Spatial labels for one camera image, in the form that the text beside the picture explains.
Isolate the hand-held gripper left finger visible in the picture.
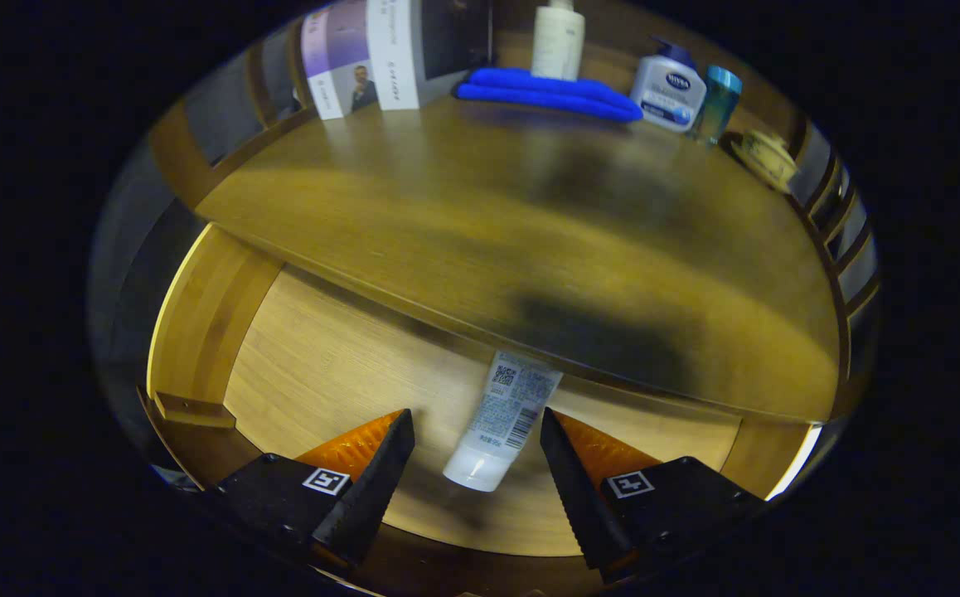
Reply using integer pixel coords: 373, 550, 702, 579
215, 409, 416, 573

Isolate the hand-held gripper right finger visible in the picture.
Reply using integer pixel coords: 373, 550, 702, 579
540, 406, 767, 583

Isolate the white cosmetic tube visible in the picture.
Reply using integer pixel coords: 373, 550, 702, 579
444, 350, 564, 493

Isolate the wooden drawer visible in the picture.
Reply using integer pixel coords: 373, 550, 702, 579
138, 221, 822, 594

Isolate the wooden countertop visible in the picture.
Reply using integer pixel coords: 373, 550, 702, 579
148, 83, 841, 424

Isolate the wooden cabinet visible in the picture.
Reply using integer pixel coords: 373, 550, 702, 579
90, 0, 883, 432

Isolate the white grey box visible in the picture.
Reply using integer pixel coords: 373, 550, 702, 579
766, 425, 822, 501

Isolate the folded blue cloth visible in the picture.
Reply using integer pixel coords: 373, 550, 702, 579
455, 67, 644, 124

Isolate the white bottle with blue pump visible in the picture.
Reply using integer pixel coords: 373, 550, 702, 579
630, 36, 707, 133

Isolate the teal bottle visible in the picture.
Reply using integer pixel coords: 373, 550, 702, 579
690, 66, 743, 148

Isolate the white book with portrait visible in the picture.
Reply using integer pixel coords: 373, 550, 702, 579
366, 0, 493, 111

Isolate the purple book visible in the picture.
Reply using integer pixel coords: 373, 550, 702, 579
300, 0, 381, 121

